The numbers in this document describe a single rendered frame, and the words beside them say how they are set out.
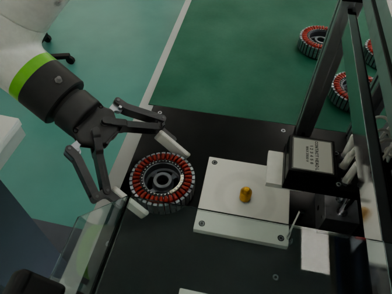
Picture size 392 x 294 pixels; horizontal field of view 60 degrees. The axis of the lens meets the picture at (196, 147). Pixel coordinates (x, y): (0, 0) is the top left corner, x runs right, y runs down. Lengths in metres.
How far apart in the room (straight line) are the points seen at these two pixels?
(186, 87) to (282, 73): 0.24
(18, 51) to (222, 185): 0.39
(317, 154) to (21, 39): 0.46
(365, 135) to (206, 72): 0.56
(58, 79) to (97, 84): 1.49
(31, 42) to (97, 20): 2.04
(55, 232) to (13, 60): 1.01
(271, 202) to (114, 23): 2.13
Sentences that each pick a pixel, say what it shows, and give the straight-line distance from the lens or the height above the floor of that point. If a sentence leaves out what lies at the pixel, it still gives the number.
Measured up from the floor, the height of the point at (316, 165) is 0.92.
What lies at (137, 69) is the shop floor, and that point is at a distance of 2.11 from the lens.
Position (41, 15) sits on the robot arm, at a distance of 0.58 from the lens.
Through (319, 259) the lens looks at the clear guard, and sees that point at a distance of 0.25.
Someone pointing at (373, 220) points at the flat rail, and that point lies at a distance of 0.32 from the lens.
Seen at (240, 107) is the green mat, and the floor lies 0.75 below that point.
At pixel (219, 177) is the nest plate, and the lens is 0.61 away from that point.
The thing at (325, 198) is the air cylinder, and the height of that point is 0.82.
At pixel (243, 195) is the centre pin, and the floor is 0.80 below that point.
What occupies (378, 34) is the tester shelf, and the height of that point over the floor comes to 1.09.
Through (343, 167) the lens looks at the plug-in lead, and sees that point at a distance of 0.51.
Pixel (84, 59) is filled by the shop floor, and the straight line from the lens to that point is 2.27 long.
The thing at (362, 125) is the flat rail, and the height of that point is 1.04.
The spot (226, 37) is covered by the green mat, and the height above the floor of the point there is 0.75.
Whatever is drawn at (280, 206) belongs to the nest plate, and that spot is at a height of 0.78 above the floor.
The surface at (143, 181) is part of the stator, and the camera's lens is 0.59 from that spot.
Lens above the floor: 1.29
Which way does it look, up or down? 51 degrees down
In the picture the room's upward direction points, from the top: straight up
